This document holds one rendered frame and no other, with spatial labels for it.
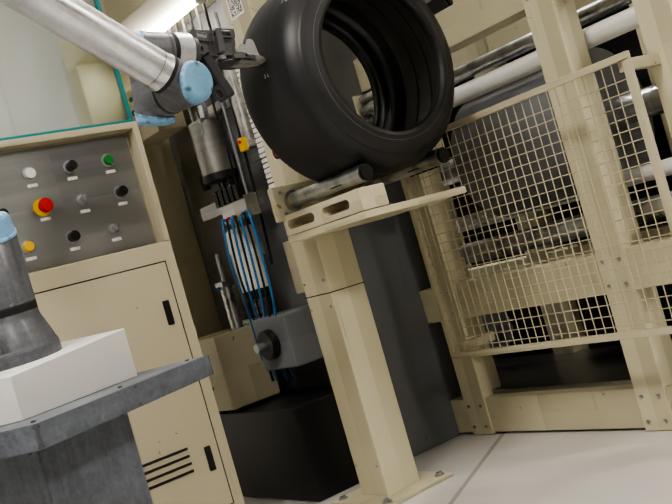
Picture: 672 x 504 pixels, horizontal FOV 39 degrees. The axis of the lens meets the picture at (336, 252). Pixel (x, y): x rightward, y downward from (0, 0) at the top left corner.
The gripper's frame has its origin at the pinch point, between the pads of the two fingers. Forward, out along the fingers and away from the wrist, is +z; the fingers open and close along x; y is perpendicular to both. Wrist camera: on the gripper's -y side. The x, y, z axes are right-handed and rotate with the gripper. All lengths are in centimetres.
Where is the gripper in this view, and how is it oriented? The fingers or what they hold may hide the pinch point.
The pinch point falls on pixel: (261, 62)
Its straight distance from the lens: 240.9
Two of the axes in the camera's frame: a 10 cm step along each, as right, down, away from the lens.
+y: -1.8, -9.8, 0.8
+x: -5.8, 1.7, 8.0
